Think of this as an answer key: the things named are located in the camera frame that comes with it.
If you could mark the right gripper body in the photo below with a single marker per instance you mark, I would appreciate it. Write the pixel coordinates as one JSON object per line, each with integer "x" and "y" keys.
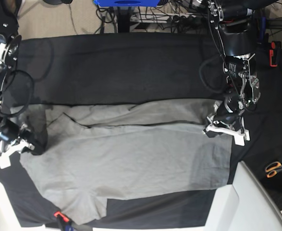
{"x": 15, "y": 136}

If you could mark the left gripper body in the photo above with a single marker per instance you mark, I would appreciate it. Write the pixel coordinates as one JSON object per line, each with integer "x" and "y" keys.
{"x": 223, "y": 113}

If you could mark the grey T-shirt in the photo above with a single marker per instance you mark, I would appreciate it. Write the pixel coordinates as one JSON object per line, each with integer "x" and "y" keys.
{"x": 99, "y": 152}

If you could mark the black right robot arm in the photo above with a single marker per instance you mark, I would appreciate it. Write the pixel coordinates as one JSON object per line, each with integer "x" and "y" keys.
{"x": 9, "y": 44}

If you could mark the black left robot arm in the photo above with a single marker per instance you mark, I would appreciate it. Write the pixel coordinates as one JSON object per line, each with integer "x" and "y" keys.
{"x": 236, "y": 31}

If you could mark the red black clamp right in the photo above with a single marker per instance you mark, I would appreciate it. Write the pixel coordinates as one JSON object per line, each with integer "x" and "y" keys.
{"x": 274, "y": 53}

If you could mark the red black clamp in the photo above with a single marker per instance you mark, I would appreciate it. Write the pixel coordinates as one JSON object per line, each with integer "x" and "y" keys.
{"x": 64, "y": 223}
{"x": 274, "y": 53}

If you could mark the red black clamp bottom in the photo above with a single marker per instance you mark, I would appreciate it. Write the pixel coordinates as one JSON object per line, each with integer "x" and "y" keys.
{"x": 64, "y": 223}

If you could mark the white chair left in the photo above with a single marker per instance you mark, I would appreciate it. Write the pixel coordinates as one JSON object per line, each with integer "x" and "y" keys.
{"x": 8, "y": 219}

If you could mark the white chair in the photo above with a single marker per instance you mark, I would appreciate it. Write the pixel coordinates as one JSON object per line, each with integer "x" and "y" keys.
{"x": 243, "y": 205}
{"x": 8, "y": 219}

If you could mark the blue clamp right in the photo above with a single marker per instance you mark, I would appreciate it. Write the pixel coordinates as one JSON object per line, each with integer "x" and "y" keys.
{"x": 262, "y": 35}

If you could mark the white chair right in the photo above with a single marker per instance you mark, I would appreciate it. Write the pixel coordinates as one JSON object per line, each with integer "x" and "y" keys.
{"x": 243, "y": 205}

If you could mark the black stand column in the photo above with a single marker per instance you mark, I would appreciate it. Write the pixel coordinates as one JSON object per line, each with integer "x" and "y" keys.
{"x": 123, "y": 15}

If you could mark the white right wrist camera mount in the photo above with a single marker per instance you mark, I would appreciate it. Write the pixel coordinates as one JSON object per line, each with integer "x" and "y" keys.
{"x": 6, "y": 150}

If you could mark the orange handled scissors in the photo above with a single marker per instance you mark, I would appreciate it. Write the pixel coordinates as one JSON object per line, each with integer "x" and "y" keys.
{"x": 273, "y": 169}

